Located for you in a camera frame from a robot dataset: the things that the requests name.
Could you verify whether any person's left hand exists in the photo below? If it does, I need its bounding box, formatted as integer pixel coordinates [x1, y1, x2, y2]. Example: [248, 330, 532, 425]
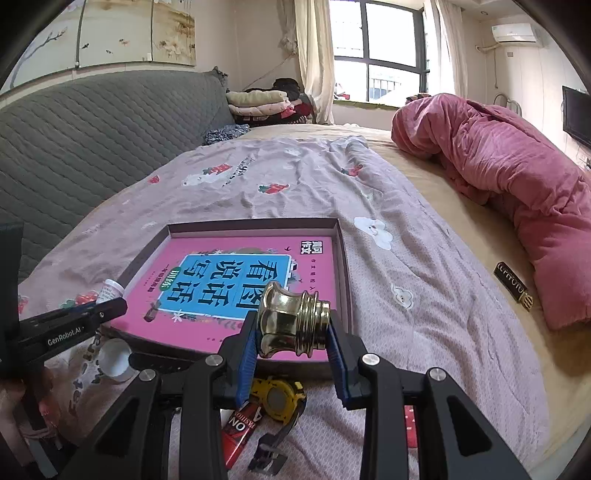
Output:
[1, 367, 61, 450]

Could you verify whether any floral wall painting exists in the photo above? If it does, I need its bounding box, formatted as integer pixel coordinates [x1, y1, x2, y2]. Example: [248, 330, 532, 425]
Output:
[1, 0, 197, 93]

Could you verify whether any small white pill bottle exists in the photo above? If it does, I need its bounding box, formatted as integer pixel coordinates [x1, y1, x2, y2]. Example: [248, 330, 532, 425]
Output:
[96, 279, 124, 304]

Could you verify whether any cream curtain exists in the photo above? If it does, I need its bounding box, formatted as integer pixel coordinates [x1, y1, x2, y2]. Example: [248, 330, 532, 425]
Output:
[277, 0, 335, 125]

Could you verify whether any yellow black wrist watch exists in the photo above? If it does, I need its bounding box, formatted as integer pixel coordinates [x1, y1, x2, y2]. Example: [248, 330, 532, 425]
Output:
[249, 377, 307, 476]

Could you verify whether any white plastic bottle cap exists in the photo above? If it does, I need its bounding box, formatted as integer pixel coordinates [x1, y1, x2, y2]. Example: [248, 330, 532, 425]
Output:
[97, 338, 137, 383]

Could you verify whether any white air conditioner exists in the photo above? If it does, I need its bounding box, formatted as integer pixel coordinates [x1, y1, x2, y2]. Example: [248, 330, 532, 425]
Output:
[491, 23, 542, 47]

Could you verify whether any brass metal knob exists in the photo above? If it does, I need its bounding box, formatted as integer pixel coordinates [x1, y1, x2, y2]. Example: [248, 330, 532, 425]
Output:
[256, 281, 331, 358]

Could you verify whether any grey quilted headboard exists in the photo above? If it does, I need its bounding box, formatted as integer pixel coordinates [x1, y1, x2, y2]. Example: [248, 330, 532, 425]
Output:
[1, 69, 233, 280]

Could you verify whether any black wall television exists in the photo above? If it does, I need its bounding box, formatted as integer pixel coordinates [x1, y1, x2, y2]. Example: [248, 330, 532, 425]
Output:
[562, 86, 591, 149]

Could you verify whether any red black lighter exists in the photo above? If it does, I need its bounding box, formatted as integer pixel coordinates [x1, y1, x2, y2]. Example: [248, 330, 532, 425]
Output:
[221, 398, 264, 470]

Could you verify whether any stack of folded blankets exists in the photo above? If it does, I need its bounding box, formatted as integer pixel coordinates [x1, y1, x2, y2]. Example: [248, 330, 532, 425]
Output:
[225, 78, 315, 128]

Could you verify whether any black gold lettered case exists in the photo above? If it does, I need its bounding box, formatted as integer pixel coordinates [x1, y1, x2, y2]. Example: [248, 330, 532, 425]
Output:
[494, 262, 534, 311]

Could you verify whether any pink crumpled quilt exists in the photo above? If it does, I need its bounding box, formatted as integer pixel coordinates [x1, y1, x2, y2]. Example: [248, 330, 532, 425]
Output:
[392, 94, 590, 330]

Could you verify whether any black framed window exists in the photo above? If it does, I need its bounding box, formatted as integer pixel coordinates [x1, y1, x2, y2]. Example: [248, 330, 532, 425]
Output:
[329, 0, 429, 107]

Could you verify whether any pink blue children's book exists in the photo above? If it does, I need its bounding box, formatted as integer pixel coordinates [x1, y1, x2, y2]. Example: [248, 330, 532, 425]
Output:
[109, 234, 338, 353]

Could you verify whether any grey cardboard box tray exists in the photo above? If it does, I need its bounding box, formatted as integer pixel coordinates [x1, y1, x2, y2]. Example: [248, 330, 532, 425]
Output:
[105, 218, 353, 358]

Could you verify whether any dark patterned cloth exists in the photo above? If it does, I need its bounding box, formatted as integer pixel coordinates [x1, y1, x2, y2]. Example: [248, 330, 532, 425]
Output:
[204, 124, 250, 146]

